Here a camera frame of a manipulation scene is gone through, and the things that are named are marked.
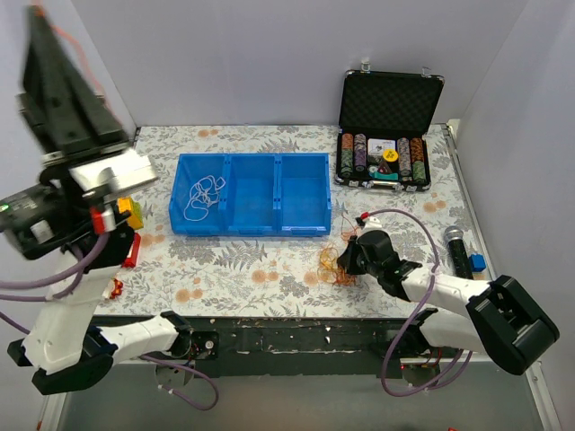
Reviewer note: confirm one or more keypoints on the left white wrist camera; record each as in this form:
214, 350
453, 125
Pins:
118, 176

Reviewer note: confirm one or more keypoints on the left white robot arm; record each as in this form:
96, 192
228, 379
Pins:
67, 352

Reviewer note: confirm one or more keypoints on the stacked colourful toy bricks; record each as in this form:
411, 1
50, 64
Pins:
135, 219

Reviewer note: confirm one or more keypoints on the small blue block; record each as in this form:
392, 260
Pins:
477, 263

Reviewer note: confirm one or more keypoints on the red white toy brick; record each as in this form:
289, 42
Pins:
131, 259

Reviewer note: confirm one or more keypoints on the blue three-compartment bin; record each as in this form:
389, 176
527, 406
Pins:
250, 195

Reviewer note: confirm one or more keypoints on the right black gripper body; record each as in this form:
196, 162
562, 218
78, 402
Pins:
356, 257

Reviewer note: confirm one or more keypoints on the black base beam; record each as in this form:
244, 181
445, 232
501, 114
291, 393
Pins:
289, 346

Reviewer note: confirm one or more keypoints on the black microphone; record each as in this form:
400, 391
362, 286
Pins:
454, 238

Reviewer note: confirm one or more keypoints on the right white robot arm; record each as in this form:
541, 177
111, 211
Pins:
498, 318

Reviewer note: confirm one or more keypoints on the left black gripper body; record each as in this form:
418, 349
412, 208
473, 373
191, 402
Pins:
84, 146

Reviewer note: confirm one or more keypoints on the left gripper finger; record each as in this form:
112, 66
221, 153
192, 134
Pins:
44, 96
84, 123

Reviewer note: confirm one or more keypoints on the black poker chip case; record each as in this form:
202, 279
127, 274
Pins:
383, 120

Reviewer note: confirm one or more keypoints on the floral table mat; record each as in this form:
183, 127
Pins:
282, 277

